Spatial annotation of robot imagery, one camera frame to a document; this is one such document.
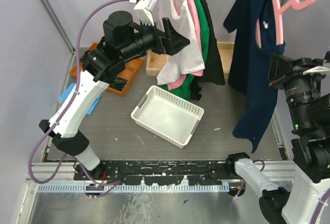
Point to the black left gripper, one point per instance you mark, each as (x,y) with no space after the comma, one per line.
(168,43)

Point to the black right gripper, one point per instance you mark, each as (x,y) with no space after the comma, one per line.
(279,66)

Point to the navy blue t shirt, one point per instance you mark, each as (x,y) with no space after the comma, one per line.
(254,24)

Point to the pink plastic hanger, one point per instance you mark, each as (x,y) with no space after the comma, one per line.
(279,10)

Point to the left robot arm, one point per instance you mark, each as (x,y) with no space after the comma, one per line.
(123,41)

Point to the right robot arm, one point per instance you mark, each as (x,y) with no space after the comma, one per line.
(300,79)

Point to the pink t shirt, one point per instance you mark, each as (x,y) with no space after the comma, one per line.
(197,29)

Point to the white t shirt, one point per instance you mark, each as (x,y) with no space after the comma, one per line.
(187,61)

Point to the black t shirt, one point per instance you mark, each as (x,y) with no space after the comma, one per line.
(213,72)

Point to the green t shirt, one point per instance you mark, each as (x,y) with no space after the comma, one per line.
(189,90)

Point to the wooden clothes rack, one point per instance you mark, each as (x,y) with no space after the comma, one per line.
(155,62)

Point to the orange wooden compartment tray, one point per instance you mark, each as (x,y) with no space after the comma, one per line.
(132,69)

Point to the dark rolled sock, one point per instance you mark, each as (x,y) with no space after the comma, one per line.
(118,83)

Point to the white plastic basket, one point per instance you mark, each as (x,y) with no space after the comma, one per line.
(167,116)

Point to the blue folded cloth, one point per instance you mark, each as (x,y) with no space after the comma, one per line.
(66,93)

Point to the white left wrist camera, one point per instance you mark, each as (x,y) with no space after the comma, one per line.
(143,10)

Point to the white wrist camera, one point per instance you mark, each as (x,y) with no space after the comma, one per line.
(143,10)
(323,69)

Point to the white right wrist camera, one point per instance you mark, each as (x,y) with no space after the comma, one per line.
(323,69)

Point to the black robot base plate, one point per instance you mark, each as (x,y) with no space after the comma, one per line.
(161,173)

